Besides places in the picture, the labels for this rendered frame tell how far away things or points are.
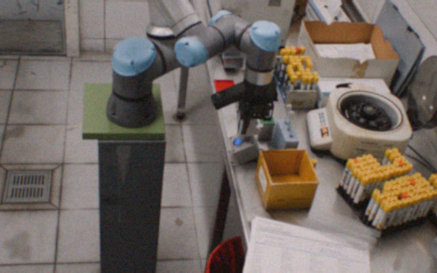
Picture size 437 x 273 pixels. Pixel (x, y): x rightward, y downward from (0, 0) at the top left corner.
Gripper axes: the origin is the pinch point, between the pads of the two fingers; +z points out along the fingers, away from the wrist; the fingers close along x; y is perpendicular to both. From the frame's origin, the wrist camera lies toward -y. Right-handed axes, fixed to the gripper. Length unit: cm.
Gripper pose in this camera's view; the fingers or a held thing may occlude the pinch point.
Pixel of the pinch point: (238, 136)
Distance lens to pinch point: 169.7
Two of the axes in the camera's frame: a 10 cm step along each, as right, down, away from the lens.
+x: -1.4, -6.5, 7.5
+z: -1.2, 7.6, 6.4
